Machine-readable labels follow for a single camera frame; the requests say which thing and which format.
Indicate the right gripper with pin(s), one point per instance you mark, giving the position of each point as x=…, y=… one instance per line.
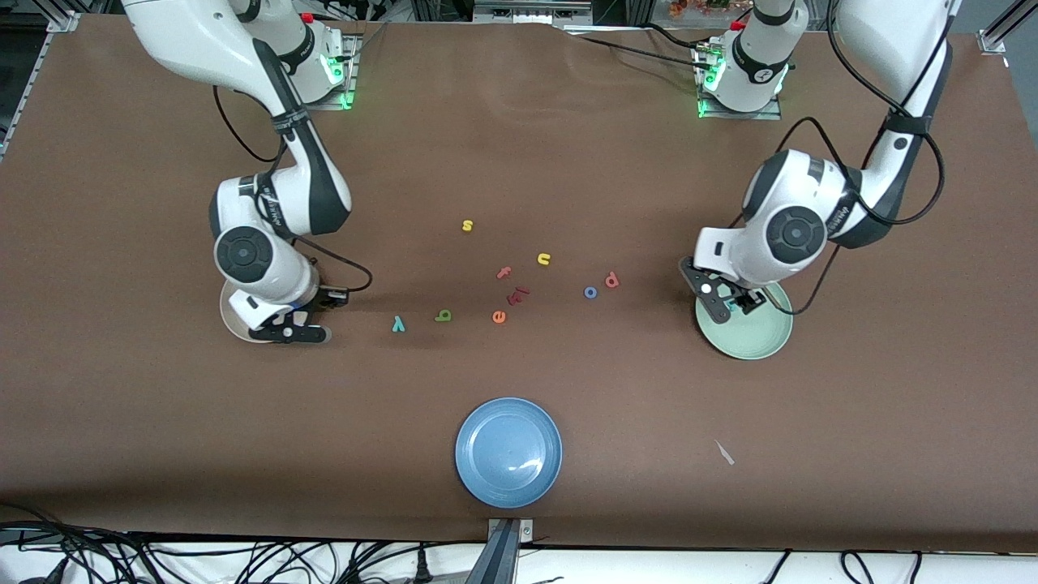
x=327, y=297

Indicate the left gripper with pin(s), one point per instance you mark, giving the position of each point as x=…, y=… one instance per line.
x=745, y=295

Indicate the green letter b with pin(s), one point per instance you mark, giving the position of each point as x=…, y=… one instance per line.
x=443, y=315

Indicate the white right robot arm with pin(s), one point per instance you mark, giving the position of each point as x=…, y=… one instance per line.
x=186, y=40

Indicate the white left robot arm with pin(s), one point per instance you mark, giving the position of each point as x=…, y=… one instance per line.
x=884, y=40

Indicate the light green round plate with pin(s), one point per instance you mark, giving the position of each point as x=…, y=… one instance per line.
x=758, y=332

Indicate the white paper scrap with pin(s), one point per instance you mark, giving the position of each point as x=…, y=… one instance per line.
x=724, y=453

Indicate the brown table cover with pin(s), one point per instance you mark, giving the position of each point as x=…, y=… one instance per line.
x=162, y=446

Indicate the blue round plate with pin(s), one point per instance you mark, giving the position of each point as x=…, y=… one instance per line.
x=508, y=453

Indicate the black power plug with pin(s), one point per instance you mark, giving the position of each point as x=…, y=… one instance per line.
x=422, y=568

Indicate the orange decoration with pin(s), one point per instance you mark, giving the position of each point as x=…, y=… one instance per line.
x=697, y=6

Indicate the grey box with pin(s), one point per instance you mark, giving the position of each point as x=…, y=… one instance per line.
x=531, y=12

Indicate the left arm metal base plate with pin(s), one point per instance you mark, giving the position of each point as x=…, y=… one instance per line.
x=762, y=116

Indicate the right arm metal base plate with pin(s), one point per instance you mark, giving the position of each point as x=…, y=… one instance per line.
x=340, y=104

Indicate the grey camera mount pole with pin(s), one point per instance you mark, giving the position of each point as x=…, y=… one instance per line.
x=496, y=560

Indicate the silver mounting bracket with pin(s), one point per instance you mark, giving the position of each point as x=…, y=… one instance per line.
x=527, y=531

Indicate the silver aluminium frame bar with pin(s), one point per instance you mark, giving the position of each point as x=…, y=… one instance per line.
x=993, y=40
x=61, y=24

